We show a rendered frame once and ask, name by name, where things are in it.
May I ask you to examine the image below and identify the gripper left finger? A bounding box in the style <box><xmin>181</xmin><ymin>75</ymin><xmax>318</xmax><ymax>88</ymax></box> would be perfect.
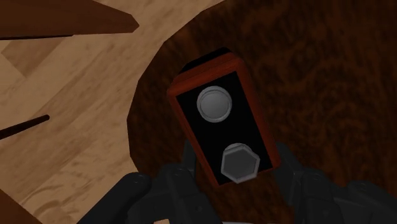
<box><xmin>76</xmin><ymin>139</ymin><xmax>223</xmax><ymax>224</ymax></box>

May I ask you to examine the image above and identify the thin dark rod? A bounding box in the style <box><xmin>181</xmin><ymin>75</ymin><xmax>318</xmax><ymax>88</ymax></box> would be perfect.
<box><xmin>0</xmin><ymin>114</ymin><xmax>51</xmax><ymax>141</ymax></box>

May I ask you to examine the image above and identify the dark brown wooden furniture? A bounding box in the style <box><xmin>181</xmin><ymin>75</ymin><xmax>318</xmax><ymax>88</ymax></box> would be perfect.
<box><xmin>0</xmin><ymin>188</ymin><xmax>43</xmax><ymax>224</ymax></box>
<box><xmin>0</xmin><ymin>0</ymin><xmax>140</xmax><ymax>41</ymax></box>

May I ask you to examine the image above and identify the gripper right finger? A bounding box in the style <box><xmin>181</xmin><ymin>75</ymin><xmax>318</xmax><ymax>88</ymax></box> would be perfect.
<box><xmin>274</xmin><ymin>142</ymin><xmax>397</xmax><ymax>224</ymax></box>

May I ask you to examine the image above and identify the red-brown wooden speaker box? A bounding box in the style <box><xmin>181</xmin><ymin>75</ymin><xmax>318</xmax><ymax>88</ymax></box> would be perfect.
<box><xmin>166</xmin><ymin>46</ymin><xmax>282</xmax><ymax>189</ymax></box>

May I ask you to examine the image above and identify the round dark wooden table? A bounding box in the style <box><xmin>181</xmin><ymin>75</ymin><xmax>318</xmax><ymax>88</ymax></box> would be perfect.
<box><xmin>126</xmin><ymin>0</ymin><xmax>397</xmax><ymax>224</ymax></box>

